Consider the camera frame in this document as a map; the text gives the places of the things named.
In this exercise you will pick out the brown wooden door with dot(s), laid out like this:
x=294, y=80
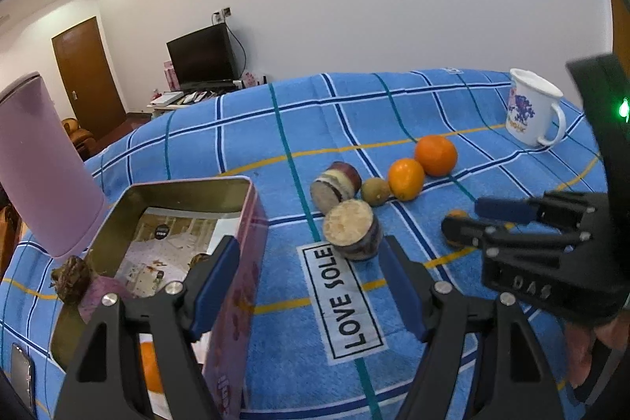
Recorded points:
x=87, y=78

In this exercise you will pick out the black television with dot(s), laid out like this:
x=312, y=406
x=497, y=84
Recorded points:
x=204, y=56

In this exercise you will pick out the orange fruit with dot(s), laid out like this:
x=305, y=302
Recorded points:
x=406, y=179
x=437, y=155
x=150, y=367

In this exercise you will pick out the orange fruit front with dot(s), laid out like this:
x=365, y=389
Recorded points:
x=150, y=367

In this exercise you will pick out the white TV stand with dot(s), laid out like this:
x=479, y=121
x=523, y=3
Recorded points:
x=172, y=101

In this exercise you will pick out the cut sugarcane piece back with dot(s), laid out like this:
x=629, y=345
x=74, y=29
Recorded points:
x=340, y=182

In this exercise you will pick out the pink cylindrical container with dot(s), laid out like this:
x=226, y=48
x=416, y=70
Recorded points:
x=42, y=173

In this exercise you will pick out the orange fruit back right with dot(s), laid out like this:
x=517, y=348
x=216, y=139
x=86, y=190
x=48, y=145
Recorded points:
x=437, y=155

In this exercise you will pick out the orange leather armchair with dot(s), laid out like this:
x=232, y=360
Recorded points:
x=82, y=139

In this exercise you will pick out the wooden door right side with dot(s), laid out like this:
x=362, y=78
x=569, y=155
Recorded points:
x=621, y=33

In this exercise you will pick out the orange fruit back left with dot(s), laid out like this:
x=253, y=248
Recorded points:
x=406, y=179

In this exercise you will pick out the white printed mug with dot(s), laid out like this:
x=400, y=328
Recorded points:
x=534, y=114

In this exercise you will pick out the small dark dried fruit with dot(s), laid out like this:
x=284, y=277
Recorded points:
x=199, y=258

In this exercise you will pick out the paper leaflet in tin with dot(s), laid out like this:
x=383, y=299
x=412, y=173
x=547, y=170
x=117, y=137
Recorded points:
x=164, y=242

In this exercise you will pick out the pink metal tin box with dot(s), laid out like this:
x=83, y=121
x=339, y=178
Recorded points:
x=110, y=245

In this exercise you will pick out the dark brown mangosteen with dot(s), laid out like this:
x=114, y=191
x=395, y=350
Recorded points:
x=71, y=280

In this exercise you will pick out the brown longan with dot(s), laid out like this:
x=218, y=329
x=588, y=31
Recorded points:
x=458, y=213
x=375, y=191

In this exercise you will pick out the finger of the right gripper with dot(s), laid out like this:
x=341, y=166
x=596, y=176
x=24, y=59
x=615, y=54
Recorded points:
x=557, y=209
x=487, y=234

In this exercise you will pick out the person's right hand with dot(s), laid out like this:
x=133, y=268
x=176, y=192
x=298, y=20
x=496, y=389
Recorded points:
x=585, y=345

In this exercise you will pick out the cut sugarcane piece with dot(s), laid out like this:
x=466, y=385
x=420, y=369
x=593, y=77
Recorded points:
x=340, y=182
x=353, y=230

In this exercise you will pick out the cut sugarcane piece front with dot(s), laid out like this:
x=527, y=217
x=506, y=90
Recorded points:
x=353, y=230

